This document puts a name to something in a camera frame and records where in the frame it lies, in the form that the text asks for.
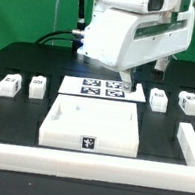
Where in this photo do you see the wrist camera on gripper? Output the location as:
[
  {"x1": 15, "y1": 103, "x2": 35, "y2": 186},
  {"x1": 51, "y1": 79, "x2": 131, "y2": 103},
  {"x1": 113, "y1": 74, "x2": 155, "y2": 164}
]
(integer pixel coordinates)
[{"x1": 147, "y1": 0, "x2": 178, "y2": 12}]

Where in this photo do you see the white sheet with tags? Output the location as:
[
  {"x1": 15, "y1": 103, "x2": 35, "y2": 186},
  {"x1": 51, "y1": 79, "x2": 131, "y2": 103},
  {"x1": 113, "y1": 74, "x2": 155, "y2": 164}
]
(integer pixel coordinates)
[{"x1": 58, "y1": 76, "x2": 146, "y2": 102}]

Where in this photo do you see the white square tabletop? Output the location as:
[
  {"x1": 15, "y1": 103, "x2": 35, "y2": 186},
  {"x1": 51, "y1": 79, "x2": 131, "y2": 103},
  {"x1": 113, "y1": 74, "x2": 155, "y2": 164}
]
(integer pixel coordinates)
[{"x1": 38, "y1": 94, "x2": 139, "y2": 158}]

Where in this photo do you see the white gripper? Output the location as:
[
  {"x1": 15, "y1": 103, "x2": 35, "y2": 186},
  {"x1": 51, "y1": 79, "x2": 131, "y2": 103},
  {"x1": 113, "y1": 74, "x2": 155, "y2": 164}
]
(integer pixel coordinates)
[{"x1": 81, "y1": 5, "x2": 195, "y2": 92}]

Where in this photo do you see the white front obstacle wall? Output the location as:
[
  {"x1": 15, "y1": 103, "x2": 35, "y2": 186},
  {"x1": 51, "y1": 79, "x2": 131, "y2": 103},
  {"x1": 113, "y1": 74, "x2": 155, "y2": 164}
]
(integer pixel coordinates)
[{"x1": 0, "y1": 144, "x2": 195, "y2": 193}]

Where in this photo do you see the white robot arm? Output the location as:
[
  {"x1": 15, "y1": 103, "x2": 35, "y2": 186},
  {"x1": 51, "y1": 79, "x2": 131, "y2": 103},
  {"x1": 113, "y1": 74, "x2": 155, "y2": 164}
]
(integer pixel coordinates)
[{"x1": 74, "y1": 0, "x2": 195, "y2": 92}]

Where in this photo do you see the grey thin cable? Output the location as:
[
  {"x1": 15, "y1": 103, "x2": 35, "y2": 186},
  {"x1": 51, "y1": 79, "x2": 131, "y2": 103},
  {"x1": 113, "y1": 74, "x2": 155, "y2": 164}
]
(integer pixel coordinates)
[{"x1": 49, "y1": 0, "x2": 66, "y2": 47}]

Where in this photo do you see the black cable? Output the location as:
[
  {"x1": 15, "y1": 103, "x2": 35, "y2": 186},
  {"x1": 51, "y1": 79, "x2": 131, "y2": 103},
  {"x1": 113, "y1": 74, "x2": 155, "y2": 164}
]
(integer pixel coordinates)
[{"x1": 34, "y1": 25, "x2": 79, "y2": 51}]

